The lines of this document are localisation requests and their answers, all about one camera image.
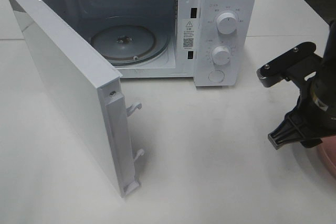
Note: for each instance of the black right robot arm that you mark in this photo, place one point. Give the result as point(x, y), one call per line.
point(313, 117)

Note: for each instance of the white microwave oven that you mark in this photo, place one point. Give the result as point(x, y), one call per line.
point(190, 25)

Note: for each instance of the white dial knob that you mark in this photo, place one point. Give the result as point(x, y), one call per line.
point(221, 55)
point(226, 22)

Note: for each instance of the round white door button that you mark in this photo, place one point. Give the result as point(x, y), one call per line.
point(216, 76)

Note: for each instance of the white microwave door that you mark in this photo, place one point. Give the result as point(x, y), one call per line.
point(85, 87)

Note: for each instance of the pink round plate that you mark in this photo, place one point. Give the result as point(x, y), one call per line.
point(326, 151)

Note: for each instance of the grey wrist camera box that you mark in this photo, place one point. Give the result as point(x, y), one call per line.
point(293, 65)

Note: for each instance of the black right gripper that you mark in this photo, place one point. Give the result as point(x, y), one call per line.
point(313, 118)

